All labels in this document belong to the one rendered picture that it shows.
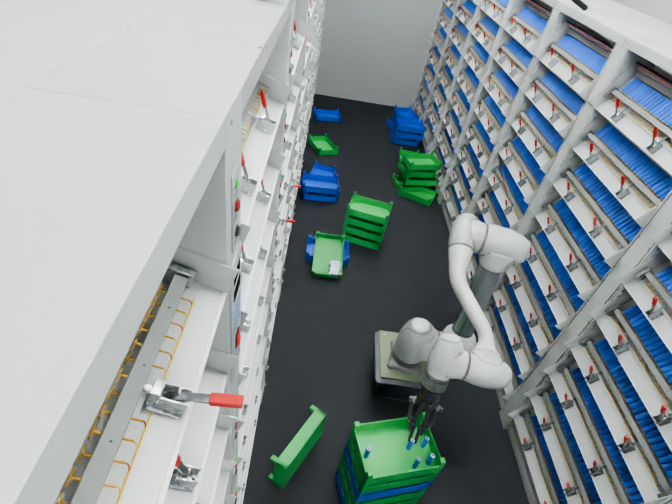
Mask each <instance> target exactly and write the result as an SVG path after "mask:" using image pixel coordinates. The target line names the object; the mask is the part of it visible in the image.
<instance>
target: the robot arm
mask: <svg viewBox="0 0 672 504"><path fill-rule="evenodd" d="M529 252H530V243H529V241H528V240H527V239H526V238H525V237H524V236H523V235H521V234H519V233H518V232H516V231H513V230H511V229H507V228H504V227H501V226H497V225H490V224H486V223H483V222H480V221H478V218H477V217H476V216H474V215H473V214H470V213H463V214H461V215H460V216H459V217H458V218H457V219H456V221H455V223H454V224H453V226H452V228H451V231H450V235H449V240H448V260H449V279H450V283H451V286H452V289H453V291H454V293H455V295H456V297H457V298H458V300H459V302H460V304H461V306H460V309H459V311H458V313H457V316H456V318H455V320H454V323H453V324H450V325H448V326H447V327H446V328H445V329H444V330H443V331H442V332H441V331H437V330H436V329H434V327H433V325H432V324H431V323H430V322H429V321H427V320H426V319H423V318H412V319H411V320H409V321H408V322H406V323H405V324H404V325H403V327H402V328H401V330H400V332H399V334H398V336H397V339H396V340H394V339H392V340H391V341H390V345H391V349H390V357H389V362H388V364H387V367H388V368H389V369H396V370H400V371H404V372H408V373H412V374H415V375H417V376H419V377H421V376H422V375H423V371H422V361H427V367H426V369H425V373H424V375H423V379H422V386H421V389H420V392H419V393H418V394H417V395H416V396H412V395H410V396H409V402H410V406H409V412H408V419H407V421H408V422H410V426H409V432H410V433H409V436H408V441H409V442H410V440H411V438H412V435H413V433H414V430H415V428H416V421H417V419H418V417H419V415H420V413H421V411H422V409H425V410H426V412H425V415H424V419H423V422H422V424H420V425H419V428H418V431H417V433H416V436H415V442H414V444H417V441H418V438H419V435H420V436H422V435H423V433H424V431H425V429H428V430H430V429H431V427H432V426H433V424H434V423H435V421H436V419H437V418H438V416H439V415H440V414H441V413H443V407H442V406H440V405H439V399H440V397H441V394H442V393H444V392H445V390H446V387H447V385H448V383H449V380H450V379H460V380H463V381H466V382H468V383H470V384H472V385H475V386H479V387H482V388H487V389H494V390H498V389H502V388H505V387H507V386H508V385H509V384H510V382H511V380H512V370H511V368H510V367H509V366H508V365H507V364H506V363H505V362H502V360H501V358H500V354H499V353H498V352H497V351H496V349H495V344H494V337H493V333H492V330H491V327H490V325H489V323H488V321H487V319H486V317H485V315H484V314H483V311H484V309H485V307H486V305H487V303H488V301H489V299H490V297H491V295H492V293H493V291H494V289H495V287H496V284H497V282H498V280H499V278H500V276H501V274H502V273H503V272H505V271H506V270H507V269H508V268H510V267H511V266H512V265H513V264H520V263H522V262H524V261H525V260H526V259H527V257H528V255H529ZM473 253H476V254H479V257H478V260H479V265H478V267H477V270H476V272H475V274H474V276H473V279H472V281H471V283H470V286H469V285H468V283H467V280H466V271H467V268H468V265H469V262H470V259H471V257H472V254H473ZM474 330H476V332H477V336H478V342H476V337H475V334H474ZM415 400H417V402H418V408H417V410H416V412H415V414H414V416H413V418H411V416H412V410H413V403H415ZM436 407H437V408H436ZM435 408H436V411H435V412H434V414H433V416H432V417H431V419H430V420H429V422H428V424H427V421H428V417H429V414H430V411H431V410H433V409H435Z"/></svg>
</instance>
